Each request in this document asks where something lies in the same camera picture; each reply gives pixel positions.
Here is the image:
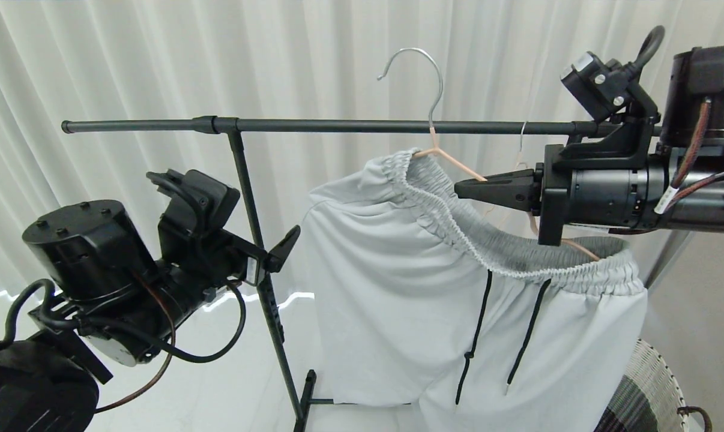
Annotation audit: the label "black clothes rack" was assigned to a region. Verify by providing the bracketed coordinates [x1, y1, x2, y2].
[61, 116, 663, 432]

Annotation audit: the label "pale grey shorts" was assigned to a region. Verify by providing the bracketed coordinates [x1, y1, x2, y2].
[299, 148, 649, 432]

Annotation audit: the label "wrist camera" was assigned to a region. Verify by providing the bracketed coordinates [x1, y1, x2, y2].
[560, 51, 661, 170]
[146, 169, 243, 271]

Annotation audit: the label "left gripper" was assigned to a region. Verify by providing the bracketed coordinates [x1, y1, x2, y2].
[158, 225, 301, 320]

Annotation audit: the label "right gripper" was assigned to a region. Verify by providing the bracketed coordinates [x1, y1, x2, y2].
[538, 144, 666, 247]

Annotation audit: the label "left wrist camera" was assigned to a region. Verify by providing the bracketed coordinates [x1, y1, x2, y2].
[146, 169, 243, 271]

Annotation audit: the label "white laundry basket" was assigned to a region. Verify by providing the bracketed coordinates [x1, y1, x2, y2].
[596, 339, 712, 432]

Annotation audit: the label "pink clothes hanger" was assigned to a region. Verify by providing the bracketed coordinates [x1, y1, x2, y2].
[515, 122, 541, 238]
[378, 48, 602, 262]

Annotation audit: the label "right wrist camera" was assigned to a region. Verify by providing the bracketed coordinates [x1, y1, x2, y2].
[560, 51, 661, 170]

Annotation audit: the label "white curtain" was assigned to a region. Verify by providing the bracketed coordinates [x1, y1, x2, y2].
[0, 0, 724, 313]

